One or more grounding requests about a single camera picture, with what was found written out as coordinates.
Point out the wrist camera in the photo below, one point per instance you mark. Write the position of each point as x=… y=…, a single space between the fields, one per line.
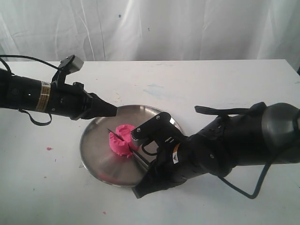
x=156 y=127
x=71 y=64

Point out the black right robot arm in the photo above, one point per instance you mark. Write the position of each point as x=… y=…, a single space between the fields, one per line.
x=259 y=135

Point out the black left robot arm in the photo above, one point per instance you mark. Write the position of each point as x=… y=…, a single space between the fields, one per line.
x=26 y=94

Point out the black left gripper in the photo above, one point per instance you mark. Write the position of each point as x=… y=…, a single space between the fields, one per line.
x=74 y=102

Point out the black serrated knife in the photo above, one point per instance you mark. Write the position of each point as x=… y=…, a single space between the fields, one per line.
x=145 y=163

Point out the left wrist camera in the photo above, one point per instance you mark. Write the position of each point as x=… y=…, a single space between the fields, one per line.
x=71 y=64

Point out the white backdrop curtain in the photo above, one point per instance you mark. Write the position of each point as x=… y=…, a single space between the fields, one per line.
x=105 y=30

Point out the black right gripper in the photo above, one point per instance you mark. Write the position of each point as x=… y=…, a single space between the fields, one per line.
x=173 y=166

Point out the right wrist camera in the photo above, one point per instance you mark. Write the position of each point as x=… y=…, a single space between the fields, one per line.
x=156 y=127

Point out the pink clay lump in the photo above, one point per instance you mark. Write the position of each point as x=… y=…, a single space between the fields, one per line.
x=122 y=147

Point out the round steel plate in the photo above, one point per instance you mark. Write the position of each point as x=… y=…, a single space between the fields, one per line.
x=100 y=160

